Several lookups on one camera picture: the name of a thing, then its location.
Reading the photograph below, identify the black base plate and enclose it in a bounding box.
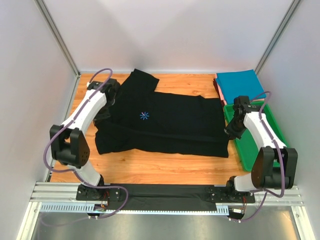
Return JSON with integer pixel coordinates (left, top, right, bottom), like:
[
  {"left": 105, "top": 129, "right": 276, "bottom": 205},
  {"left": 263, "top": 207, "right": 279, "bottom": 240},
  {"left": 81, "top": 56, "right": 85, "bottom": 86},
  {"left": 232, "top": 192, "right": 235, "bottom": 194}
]
[{"left": 75, "top": 183, "right": 256, "bottom": 211}]

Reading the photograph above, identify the blue folded t-shirt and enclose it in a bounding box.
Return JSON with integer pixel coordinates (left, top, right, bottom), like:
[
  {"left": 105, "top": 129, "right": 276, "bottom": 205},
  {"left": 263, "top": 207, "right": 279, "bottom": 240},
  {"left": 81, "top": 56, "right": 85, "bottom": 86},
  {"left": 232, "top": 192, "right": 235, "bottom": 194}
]
[{"left": 216, "top": 69, "right": 266, "bottom": 105}]

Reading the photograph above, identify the aluminium frame post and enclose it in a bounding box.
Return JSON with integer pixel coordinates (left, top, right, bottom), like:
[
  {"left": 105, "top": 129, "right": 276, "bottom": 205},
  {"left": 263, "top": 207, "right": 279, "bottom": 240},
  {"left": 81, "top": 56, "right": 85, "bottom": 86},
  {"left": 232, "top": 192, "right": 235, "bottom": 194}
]
[
  {"left": 254, "top": 0, "right": 303, "bottom": 75},
  {"left": 34, "top": 0, "right": 80, "bottom": 76}
]

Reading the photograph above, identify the slotted cable duct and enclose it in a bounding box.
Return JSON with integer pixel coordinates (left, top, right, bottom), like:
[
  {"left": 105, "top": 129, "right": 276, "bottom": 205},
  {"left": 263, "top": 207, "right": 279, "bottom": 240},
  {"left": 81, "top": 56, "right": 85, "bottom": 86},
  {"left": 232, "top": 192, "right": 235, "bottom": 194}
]
[{"left": 39, "top": 202, "right": 245, "bottom": 215}]

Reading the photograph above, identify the left aluminium frame post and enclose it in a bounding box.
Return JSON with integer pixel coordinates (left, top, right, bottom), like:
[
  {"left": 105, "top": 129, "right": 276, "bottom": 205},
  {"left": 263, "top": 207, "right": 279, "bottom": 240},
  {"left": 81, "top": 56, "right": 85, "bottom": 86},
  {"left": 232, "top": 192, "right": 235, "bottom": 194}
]
[{"left": 34, "top": 0, "right": 80, "bottom": 76}]

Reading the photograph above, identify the green plastic tray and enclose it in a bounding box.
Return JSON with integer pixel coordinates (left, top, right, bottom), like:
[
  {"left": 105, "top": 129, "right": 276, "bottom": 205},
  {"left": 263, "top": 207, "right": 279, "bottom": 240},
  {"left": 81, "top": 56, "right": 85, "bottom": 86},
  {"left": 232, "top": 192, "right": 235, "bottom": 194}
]
[{"left": 234, "top": 104, "right": 289, "bottom": 172}]

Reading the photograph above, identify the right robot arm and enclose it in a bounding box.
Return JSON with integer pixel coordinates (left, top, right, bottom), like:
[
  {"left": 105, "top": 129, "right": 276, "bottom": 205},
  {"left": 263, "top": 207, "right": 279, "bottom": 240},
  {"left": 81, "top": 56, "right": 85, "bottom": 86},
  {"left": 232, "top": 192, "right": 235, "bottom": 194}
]
[{"left": 224, "top": 95, "right": 298, "bottom": 198}]

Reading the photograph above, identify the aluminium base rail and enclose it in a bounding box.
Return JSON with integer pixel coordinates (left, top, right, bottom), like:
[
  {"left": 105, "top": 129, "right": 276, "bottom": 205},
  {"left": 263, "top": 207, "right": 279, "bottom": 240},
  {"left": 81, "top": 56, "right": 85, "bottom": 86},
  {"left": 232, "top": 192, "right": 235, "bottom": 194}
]
[{"left": 29, "top": 182, "right": 304, "bottom": 207}]

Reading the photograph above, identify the dark red folded t-shirt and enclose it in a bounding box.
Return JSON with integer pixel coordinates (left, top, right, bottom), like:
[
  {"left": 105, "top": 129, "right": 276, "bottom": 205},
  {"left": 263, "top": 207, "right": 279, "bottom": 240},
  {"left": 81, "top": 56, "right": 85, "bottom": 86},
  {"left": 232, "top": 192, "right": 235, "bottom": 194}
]
[{"left": 213, "top": 78, "right": 219, "bottom": 92}]

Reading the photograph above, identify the black t-shirt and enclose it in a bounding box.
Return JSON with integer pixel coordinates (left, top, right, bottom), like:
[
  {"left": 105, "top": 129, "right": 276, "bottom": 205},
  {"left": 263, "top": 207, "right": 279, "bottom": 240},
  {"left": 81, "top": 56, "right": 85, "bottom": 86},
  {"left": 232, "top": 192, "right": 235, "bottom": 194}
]
[{"left": 95, "top": 69, "right": 229, "bottom": 158}]

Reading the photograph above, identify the right aluminium frame post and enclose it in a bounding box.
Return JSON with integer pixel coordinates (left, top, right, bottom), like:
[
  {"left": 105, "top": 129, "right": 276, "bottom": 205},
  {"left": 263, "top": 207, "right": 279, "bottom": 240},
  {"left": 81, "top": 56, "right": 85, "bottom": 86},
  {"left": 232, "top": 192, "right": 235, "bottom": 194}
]
[{"left": 254, "top": 0, "right": 303, "bottom": 75}]

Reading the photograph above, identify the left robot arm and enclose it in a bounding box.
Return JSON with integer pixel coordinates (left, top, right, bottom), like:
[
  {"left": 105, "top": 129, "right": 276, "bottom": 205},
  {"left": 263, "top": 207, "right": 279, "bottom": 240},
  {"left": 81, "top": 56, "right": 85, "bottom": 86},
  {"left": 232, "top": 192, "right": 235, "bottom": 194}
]
[{"left": 49, "top": 78, "right": 120, "bottom": 188}]

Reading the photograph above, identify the pink folded t-shirt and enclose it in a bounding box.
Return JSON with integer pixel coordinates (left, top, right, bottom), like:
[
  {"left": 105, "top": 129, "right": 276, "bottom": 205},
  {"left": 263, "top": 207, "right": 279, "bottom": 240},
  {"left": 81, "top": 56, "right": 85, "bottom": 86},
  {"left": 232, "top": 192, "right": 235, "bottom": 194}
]
[{"left": 217, "top": 85, "right": 267, "bottom": 105}]

